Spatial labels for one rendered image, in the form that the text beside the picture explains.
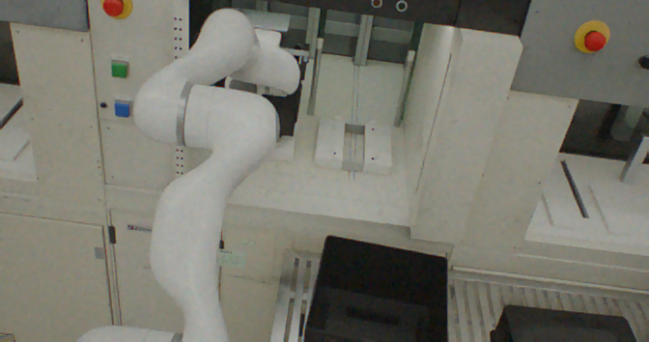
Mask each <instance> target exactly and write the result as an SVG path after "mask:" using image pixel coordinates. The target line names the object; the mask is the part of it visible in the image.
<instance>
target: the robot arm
mask: <svg viewBox="0 0 649 342"><path fill-rule="evenodd" d="M288 42H289V38H288V37H286V36H283V34H281V33H280V32H278V31H273V30H270V31H268V30H261V29H258V28H254V26H253V23H252V22H250V20H249V19H248V18H247V17H246V15H244V14H243V13H241V12H239V11H237V10H233V9H222V10H218V11H216V12H214V13H213V14H211V15H210V17H209V18H208V19H206V21H205V22H204V25H203V27H202V30H201V32H200V35H199V37H198V40H197V42H196V43H195V45H194V46H193V47H192V48H191V49H190V50H189V51H188V52H187V53H186V54H185V55H184V56H182V57H181V58H180V59H178V60H176V61H174V62H173V63H171V64H169V65H167V66H166V67H164V69H161V70H160V71H158V72H156V73H155V74H154V75H152V76H151V77H150V78H149V79H148V80H147V81H146V82H145V83H144V84H143V85H142V87H141V88H140V91H138V92H137V94H136V96H135V98H134V101H133V105H132V113H131V115H132V118H133V122H134V124H135V125H136V127H137V129H138V130H139V131H141V132H142V133H143V135H144V136H145V137H147V138H149V139H151V140H153V141H155V142H158V143H163V144H169V145H176V146H183V147H191V148H198V149H205V150H212V151H213V152H212V155H211V156H210V158H208V159H207V160H206V161H205V162H204V163H202V164H201V165H199V166H198V167H196V168H194V169H193V170H191V171H189V172H187V173H184V174H183V175H181V176H180V177H179V178H177V179H175V181H174V182H173V183H171V184H170V185H169V186H168V187H166V189H165V190H164V192H162V193H161V195H160V198H159V200H158V204H157V207H156V211H155V219H154V225H153V230H152V235H151V242H150V265H151V269H152V273H153V276H154V278H155V281H156V282H157V284H158V285H159V287H161V288H162V289H163V290H164V291H165V292H166V294H167V295H168V296H169V297H170V298H171V299H172V300H173V301H174V303H175V304H176V305H177V306H178V307H179V308H180V310H181V311H182V313H183V316H184V322H185V326H184V330H183V332H180V333H176V332H170V331H162V330H154V329H146V328H131V327H116V326H111V327H100V328H94V329H91V330H89V331H88V332H86V333H85V334H82V335H81V336H80V337H79V338H78V339H77V340H76V341H75V342H232V341H231V337H230V334H229V331H227V328H226V326H225V322H224V319H223V316H222V311H221V307H220V302H219V297H218V289H217V258H218V249H219V243H220V237H221V231H222V226H223V219H224V215H225V211H226V207H227V203H228V199H229V197H230V195H232V194H233V192H234V191H235V190H236V188H237V187H238V186H239V185H240V184H241V183H242V182H243V181H244V180H245V178H246V177H248V176H249V175H250V174H251V173H253V172H255V171H256V170H257V169H258V168H260V167H261V166H262V165H263V164H264V163H265V162H266V161H267V160H268V157H269V156H270V155H271V153H272V151H273V150H275V148H276V145H277V143H278V141H279V132H280V123H279V116H278V113H277V111H276V109H275V107H274V106H272V104H271V103H270V102H269V101H268V100H266V99H265V98H263V97H262V94H263V93H269V94H277V95H291V94H292V93H293V92H294V91H295V90H296V89H297V87H298V84H299V81H300V72H299V66H298V63H297V61H296V58H294V57H293V56H292V55H291V54H289V53H288V52H286V51H284V50H281V49H280V46H281V45H282V44H285V43H288ZM226 76H227V77H226ZM224 77H226V80H225V88H221V87H214V86H210V85H212V84H213V83H215V82H217V81H219V80H220V79H222V78H224Z"/></svg>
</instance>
